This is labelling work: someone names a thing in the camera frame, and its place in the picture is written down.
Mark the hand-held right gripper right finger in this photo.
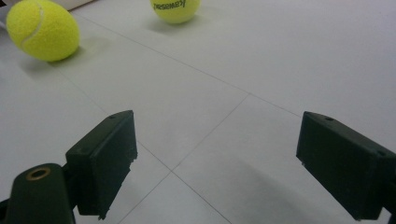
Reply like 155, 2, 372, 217
295, 110, 396, 221

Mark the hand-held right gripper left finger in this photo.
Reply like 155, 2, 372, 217
64, 109, 138, 220

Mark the yellow tennis ball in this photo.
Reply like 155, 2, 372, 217
6, 0, 80, 63
149, 0, 202, 25

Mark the white plastic bin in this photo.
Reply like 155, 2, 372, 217
54, 0, 97, 11

